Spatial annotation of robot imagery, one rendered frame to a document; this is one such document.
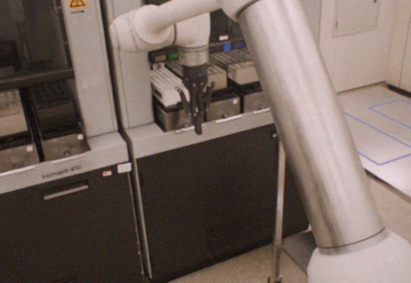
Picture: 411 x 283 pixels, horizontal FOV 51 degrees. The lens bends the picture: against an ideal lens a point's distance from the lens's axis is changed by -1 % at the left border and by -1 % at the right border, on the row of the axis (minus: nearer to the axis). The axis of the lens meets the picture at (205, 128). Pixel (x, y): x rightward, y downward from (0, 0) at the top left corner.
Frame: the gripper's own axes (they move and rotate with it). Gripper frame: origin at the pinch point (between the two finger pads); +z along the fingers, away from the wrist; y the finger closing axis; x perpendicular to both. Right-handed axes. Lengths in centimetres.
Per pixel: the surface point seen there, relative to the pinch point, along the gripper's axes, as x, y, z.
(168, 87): -19.9, 1.9, -6.2
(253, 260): -12, -28, 80
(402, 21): -123, -229, 19
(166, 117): -11.7, 6.5, 0.7
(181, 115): -11.7, 0.8, 1.4
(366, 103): 18, -53, -2
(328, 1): -131, -162, -2
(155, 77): -32.9, 2.0, -6.3
